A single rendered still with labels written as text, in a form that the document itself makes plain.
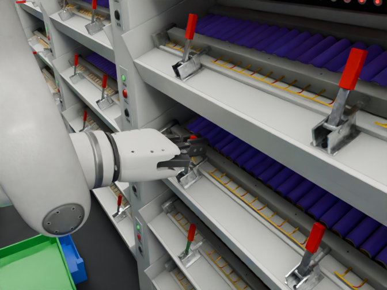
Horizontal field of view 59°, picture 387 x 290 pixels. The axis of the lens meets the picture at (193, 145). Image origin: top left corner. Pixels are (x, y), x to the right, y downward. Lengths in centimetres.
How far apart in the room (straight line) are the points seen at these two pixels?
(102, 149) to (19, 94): 15
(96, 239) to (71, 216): 93
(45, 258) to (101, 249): 21
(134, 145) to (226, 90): 16
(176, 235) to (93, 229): 64
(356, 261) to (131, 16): 52
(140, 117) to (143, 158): 23
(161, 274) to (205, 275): 29
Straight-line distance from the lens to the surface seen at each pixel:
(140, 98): 70
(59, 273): 117
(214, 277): 72
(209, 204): 57
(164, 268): 99
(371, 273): 46
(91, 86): 113
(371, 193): 33
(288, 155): 38
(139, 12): 66
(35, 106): 38
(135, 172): 50
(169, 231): 81
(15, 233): 148
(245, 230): 53
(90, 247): 132
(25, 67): 40
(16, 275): 118
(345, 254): 47
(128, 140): 53
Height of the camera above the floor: 90
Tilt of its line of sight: 28 degrees down
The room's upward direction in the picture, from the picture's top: straight up
